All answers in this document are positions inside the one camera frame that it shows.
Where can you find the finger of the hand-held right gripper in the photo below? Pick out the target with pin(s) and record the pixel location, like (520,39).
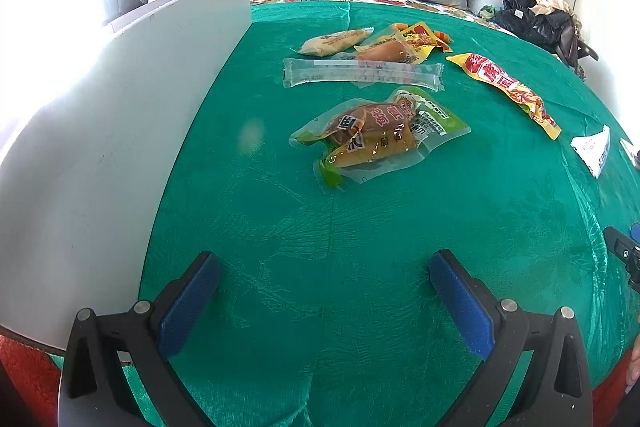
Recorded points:
(620,248)

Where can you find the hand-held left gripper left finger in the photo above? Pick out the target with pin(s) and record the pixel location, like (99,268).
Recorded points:
(190,302)

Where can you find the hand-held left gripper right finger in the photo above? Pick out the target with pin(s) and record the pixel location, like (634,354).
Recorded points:
(460,302)

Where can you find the white snack packet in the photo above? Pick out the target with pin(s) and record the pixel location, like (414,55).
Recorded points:
(594,149)

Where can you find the green packet with yellow tofu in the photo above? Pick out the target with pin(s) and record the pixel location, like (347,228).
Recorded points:
(372,154)

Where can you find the long yellow red snack packet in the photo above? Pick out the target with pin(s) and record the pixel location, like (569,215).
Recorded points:
(505,87)

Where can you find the green packet with brown tofu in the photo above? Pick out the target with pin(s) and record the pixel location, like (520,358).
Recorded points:
(380,114)

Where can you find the long clear snack packet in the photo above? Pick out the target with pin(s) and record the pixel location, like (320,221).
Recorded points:
(360,72)

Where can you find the bread bun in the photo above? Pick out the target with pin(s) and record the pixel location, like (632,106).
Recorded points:
(387,52)

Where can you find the small orange sausage stick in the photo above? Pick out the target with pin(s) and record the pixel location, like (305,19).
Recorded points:
(443,36)

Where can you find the yellow cartoon snack packet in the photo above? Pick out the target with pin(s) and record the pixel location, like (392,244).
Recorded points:
(422,38)

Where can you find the cream bread stick packet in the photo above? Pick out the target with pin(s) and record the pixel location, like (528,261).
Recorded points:
(332,42)

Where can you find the green blanket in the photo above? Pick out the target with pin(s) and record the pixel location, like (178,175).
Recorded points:
(400,217)

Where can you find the white panel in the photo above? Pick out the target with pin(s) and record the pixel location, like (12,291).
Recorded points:
(115,147)

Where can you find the red cloth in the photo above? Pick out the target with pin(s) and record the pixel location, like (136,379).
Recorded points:
(25,382)

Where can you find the brown bag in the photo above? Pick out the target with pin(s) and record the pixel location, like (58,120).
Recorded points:
(572,44)

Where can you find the black jacket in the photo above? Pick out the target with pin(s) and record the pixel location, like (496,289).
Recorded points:
(530,24)

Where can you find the beige cloth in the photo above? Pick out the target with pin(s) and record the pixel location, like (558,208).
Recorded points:
(550,2)

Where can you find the floral bedsheet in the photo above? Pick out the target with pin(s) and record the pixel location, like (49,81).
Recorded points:
(430,3)

